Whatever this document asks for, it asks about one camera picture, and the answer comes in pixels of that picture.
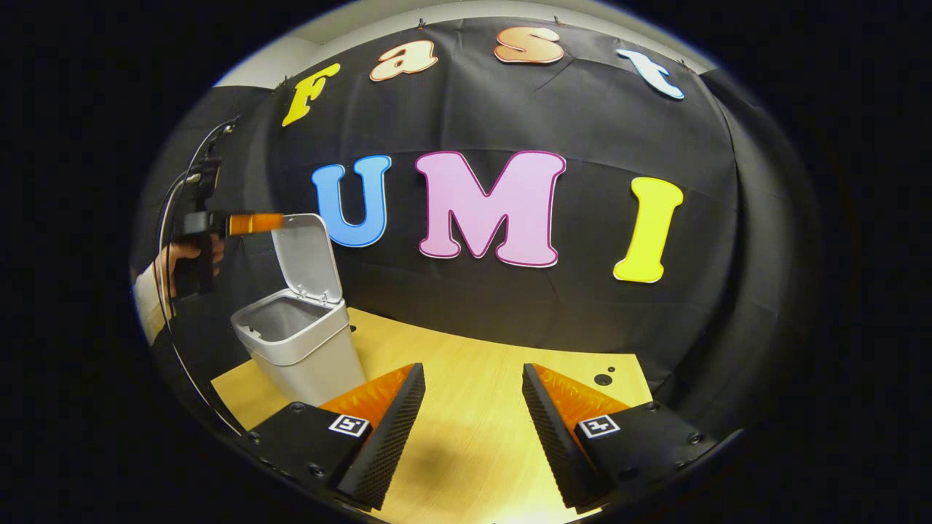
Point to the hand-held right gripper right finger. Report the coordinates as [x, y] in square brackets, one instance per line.
[557, 451]

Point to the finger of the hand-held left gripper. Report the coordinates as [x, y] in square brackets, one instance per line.
[255, 223]

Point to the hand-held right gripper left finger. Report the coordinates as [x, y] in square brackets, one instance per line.
[386, 451]

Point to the white desktop garbage bin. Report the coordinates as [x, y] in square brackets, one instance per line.
[313, 349]

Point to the black backdrop cloth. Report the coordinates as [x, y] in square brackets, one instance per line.
[582, 327]

